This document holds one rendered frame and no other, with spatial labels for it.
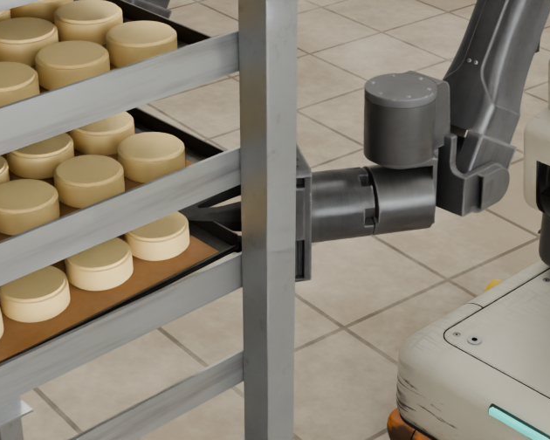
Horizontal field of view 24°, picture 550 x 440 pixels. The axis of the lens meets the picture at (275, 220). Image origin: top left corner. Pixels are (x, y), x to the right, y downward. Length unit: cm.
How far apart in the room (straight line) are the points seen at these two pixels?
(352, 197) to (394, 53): 298
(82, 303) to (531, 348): 128
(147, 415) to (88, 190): 19
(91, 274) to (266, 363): 16
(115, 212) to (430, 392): 129
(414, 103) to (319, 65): 289
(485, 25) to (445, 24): 315
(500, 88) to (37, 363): 44
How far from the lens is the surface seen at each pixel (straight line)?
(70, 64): 86
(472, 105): 107
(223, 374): 102
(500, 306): 221
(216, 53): 88
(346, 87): 372
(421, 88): 100
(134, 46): 89
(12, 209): 87
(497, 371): 206
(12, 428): 150
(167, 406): 99
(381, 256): 288
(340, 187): 101
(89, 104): 83
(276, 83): 89
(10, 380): 88
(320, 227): 101
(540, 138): 180
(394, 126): 99
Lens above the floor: 147
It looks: 29 degrees down
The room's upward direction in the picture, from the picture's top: straight up
